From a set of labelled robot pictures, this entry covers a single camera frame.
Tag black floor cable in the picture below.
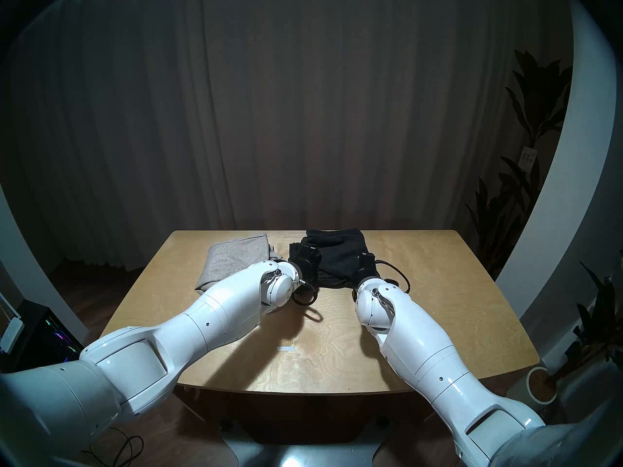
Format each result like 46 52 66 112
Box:
83 426 145 467

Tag small white box device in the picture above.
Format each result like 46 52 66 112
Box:
0 315 24 354

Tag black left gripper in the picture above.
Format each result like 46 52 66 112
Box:
288 245 323 283

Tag white cylindrical plant pot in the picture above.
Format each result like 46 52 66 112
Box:
509 366 558 413

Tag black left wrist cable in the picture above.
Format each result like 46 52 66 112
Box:
291 279 319 306

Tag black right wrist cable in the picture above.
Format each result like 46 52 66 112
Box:
375 261 412 295

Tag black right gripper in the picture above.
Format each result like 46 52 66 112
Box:
350 251 383 287

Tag black drawstring pants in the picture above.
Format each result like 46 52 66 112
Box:
288 229 376 289

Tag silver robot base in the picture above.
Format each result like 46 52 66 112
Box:
219 417 392 467

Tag brown pleated curtain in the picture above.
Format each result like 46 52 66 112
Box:
0 0 575 277

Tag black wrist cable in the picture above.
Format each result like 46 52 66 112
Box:
375 261 412 295
291 279 319 306

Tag grey drawstring pants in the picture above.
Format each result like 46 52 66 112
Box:
195 233 283 294

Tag black computer tower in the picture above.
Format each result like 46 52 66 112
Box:
12 300 86 369

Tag tall dark leafy plant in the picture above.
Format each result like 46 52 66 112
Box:
465 49 574 279

